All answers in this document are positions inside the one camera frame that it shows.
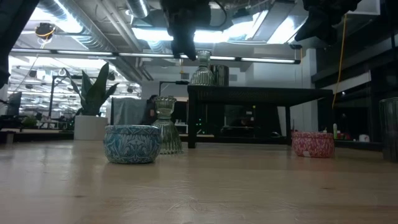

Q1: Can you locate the snake plant in white pot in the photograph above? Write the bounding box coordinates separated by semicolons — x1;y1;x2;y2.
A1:
63;62;119;141

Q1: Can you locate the pink patterned candle tin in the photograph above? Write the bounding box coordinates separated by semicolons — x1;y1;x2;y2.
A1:
291;131;336;159

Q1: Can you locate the person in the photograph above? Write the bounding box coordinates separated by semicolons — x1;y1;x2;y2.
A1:
143;95;158;125

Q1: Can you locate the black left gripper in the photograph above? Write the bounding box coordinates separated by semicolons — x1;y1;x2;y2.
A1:
160;0;212;62

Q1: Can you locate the grey cloth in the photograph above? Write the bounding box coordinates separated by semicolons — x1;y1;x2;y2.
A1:
112;98;147;126

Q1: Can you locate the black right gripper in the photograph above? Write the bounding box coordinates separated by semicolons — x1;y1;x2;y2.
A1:
294;0;363;45

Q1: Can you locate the hanging yellow cable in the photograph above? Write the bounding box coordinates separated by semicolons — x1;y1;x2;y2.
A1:
331;14;348;109

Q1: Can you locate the long LED light bar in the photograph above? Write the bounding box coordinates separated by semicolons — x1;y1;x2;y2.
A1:
9;47;302;65

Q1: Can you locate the blue patterned candle tin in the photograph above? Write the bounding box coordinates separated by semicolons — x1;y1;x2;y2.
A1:
103;124;163;165

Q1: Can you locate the black mesh riser shelf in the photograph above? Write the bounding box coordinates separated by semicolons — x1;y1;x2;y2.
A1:
187;85;334;149

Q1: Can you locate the ribbed glass candlestick holder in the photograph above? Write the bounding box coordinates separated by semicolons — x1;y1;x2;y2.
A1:
151;96;184;156
190;49;218;86

